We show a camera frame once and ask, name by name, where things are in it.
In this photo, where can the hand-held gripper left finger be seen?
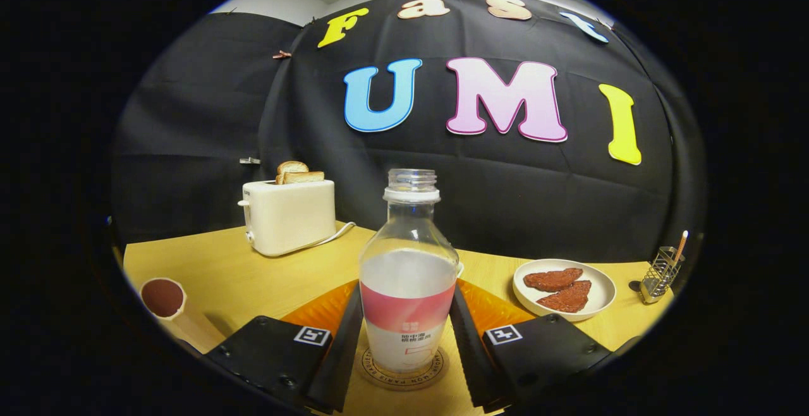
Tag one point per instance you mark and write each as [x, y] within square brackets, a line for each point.
[278, 353]

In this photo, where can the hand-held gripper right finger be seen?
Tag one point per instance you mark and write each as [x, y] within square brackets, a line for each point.
[543, 353]

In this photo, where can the round wooden coaster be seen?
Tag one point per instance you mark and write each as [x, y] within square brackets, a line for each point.
[378, 373]

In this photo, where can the clear juice bottle white label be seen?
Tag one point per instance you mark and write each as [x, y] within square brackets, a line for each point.
[407, 277]

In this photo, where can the red-brown meat slice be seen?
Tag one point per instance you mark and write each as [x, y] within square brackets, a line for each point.
[569, 299]
[553, 279]

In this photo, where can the white round plate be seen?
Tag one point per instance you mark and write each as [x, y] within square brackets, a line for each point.
[600, 289]

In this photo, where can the wooden table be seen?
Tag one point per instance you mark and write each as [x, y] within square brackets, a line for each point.
[221, 277]

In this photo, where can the cream toaster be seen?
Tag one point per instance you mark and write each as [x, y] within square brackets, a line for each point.
[291, 217]

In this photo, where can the black backdrop cloth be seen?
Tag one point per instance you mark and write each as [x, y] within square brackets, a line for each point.
[505, 195]

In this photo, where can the thin wooden stick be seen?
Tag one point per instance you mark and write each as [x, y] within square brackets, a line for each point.
[681, 246]

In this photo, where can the square toast slice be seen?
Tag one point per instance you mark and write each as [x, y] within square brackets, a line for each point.
[306, 177]

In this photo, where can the rounded toast slice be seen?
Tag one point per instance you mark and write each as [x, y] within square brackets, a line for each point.
[292, 166]

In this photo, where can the copper clip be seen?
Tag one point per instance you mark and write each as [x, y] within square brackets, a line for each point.
[282, 55]

